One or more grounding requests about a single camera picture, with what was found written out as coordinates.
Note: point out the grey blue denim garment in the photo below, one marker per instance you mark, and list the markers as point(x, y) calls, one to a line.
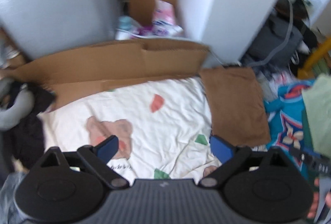
point(9, 211)

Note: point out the grey metal cabinet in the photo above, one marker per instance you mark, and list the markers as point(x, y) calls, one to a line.
point(43, 27)

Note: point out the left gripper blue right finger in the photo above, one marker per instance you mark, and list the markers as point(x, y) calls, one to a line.
point(221, 149)

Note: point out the gold round table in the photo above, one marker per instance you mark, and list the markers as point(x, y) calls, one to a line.
point(306, 72)

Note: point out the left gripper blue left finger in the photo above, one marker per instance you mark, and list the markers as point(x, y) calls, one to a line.
point(107, 149)

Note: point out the cream bear print bedsheet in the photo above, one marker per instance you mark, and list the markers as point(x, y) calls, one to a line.
point(163, 128)

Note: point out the black bag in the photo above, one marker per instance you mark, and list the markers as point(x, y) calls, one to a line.
point(276, 42)

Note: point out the pink white bottle pack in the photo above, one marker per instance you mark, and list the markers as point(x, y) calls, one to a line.
point(163, 24)

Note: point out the light blue bottle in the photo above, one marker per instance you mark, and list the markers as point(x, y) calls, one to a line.
point(124, 29)

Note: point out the light green cloth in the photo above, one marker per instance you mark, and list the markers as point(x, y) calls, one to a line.
point(317, 105)

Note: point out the brown printed t-shirt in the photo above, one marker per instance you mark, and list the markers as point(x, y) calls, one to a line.
point(235, 99)

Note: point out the brown cardboard sheet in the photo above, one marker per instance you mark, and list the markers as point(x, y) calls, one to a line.
point(77, 73)

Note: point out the black garment pile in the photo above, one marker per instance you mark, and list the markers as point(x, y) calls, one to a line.
point(26, 140)

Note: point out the grey neck pillow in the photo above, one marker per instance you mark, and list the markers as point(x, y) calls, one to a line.
point(22, 106)

